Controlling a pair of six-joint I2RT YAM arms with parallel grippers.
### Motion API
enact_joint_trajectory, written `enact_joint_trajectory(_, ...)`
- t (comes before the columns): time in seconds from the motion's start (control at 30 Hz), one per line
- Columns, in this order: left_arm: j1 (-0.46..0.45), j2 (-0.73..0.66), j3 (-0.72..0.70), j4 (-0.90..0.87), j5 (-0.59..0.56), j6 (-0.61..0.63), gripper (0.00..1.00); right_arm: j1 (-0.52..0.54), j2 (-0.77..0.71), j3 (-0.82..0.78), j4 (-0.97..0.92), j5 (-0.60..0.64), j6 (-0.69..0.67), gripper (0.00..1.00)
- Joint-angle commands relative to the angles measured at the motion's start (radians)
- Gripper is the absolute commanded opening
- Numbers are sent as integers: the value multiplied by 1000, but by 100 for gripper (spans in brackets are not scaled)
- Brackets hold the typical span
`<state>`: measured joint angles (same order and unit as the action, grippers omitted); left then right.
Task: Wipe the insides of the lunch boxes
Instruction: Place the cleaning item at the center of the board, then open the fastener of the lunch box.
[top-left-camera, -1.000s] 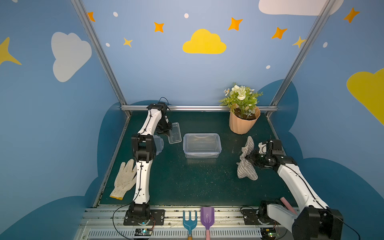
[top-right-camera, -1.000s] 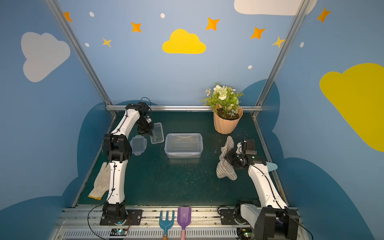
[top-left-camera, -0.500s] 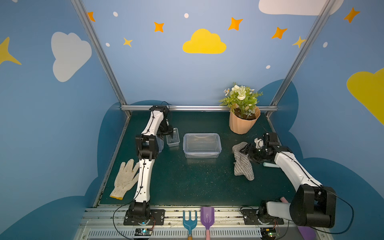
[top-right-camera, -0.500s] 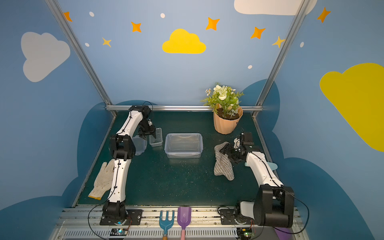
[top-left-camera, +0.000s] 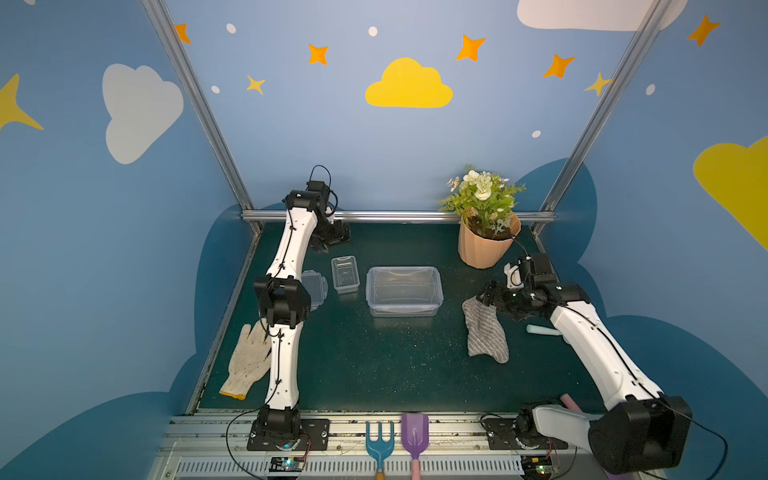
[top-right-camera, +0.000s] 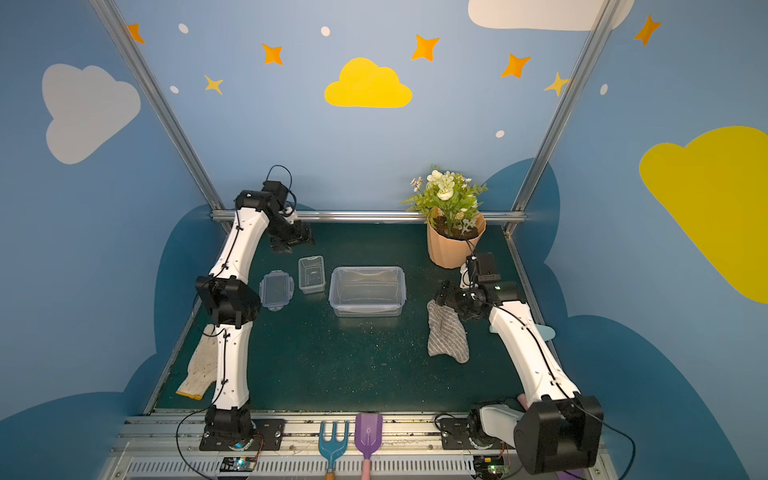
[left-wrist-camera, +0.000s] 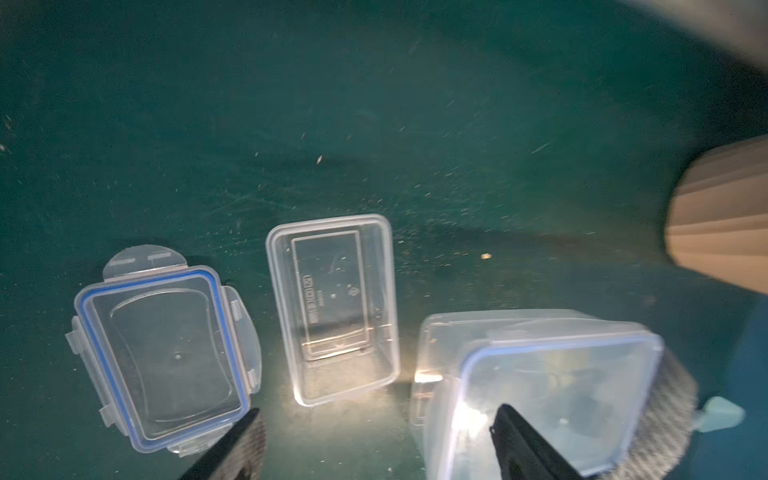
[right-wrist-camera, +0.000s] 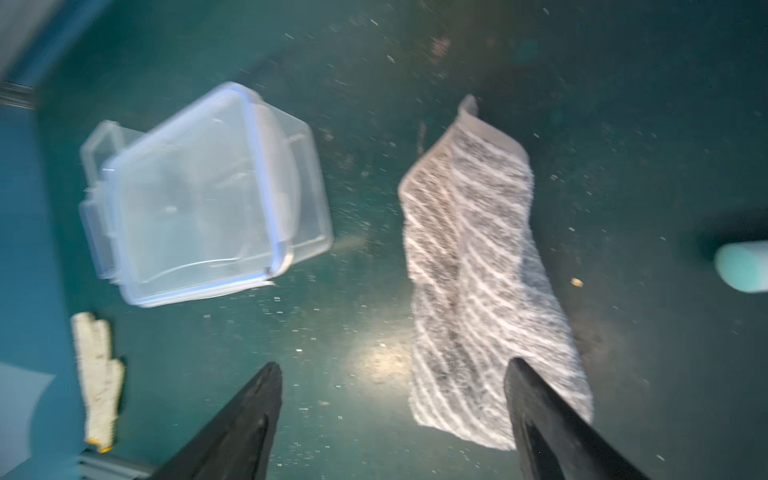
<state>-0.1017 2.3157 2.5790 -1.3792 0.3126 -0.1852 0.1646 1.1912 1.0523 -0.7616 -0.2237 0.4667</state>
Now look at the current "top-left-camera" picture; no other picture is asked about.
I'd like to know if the large clear lunch box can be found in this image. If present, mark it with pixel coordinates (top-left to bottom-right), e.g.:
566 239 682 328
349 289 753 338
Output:
366 266 444 318

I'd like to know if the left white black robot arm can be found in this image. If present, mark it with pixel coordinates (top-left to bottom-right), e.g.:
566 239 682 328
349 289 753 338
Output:
254 180 350 448

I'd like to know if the right controller board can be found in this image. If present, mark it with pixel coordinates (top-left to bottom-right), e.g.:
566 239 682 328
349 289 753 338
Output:
520 456 555 480

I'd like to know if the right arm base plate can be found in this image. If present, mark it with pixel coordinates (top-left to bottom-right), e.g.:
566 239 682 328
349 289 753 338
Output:
479 415 570 450

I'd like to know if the terracotta flower pot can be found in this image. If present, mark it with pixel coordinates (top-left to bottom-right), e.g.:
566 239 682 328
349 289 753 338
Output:
458 213 522 269

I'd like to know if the purple scoop pink handle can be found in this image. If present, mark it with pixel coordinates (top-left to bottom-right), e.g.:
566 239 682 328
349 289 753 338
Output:
559 393 583 413

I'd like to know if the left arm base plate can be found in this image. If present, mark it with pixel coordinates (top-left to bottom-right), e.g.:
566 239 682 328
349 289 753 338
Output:
246 418 331 452

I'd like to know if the left controller board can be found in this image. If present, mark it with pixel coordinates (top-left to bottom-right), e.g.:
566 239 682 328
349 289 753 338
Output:
269 457 306 473

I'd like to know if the grey striped cloth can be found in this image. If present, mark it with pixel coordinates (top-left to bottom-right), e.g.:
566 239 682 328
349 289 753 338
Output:
462 298 510 364

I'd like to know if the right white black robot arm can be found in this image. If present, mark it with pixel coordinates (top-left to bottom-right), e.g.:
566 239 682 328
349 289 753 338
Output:
476 253 692 475

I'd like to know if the purple garden shovel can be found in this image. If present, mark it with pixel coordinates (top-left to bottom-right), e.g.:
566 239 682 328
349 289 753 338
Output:
401 413 429 480

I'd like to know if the small clear lunch box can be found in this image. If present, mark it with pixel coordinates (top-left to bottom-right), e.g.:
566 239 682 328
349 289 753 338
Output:
331 255 360 295

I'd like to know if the mint green small trowel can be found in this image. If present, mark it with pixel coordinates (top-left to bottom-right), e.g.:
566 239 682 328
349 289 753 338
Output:
526 324 562 336

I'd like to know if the controller board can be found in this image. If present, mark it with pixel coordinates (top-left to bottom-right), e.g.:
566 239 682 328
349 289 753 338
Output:
520 456 555 480
269 457 306 473

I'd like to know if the white work glove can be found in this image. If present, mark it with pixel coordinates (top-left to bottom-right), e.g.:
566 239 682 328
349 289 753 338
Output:
219 320 271 400

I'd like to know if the aluminium frame rail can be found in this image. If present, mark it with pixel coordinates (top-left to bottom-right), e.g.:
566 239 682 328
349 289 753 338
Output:
241 209 556 224

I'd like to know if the green artificial plant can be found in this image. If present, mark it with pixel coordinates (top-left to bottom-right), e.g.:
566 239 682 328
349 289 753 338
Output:
438 167 527 241

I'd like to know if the teal garden rake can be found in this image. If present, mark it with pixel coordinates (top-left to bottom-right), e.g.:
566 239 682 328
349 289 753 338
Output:
365 421 396 480

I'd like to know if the small lunch box lid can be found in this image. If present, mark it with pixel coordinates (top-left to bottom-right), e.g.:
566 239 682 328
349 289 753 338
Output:
301 270 328 311

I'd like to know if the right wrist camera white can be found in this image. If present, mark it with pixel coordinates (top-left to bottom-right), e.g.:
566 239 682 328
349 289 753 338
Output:
503 263 524 290

